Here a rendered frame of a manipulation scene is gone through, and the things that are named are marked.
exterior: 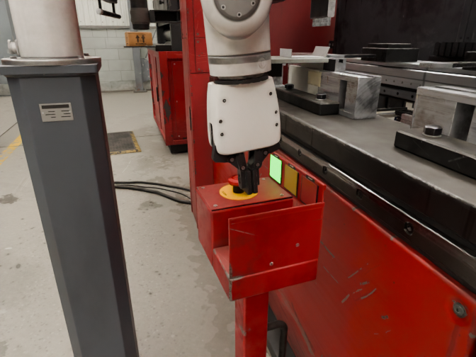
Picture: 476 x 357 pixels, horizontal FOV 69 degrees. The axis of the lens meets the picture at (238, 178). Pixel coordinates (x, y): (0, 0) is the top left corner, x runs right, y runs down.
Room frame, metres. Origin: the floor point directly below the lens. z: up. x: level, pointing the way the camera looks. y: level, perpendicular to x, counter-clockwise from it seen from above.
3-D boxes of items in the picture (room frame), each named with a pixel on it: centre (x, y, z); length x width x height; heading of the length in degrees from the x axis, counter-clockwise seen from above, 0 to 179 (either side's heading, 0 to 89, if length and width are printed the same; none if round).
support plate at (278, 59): (1.00, -0.08, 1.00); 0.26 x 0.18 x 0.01; 105
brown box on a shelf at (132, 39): (3.23, 0.86, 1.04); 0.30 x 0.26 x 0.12; 18
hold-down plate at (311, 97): (0.98, -0.18, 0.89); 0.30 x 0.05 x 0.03; 15
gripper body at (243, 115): (0.49, -0.01, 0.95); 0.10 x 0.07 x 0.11; 110
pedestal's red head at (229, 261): (0.55, -0.03, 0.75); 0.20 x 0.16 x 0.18; 20
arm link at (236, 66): (0.49, 0.00, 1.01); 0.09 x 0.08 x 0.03; 110
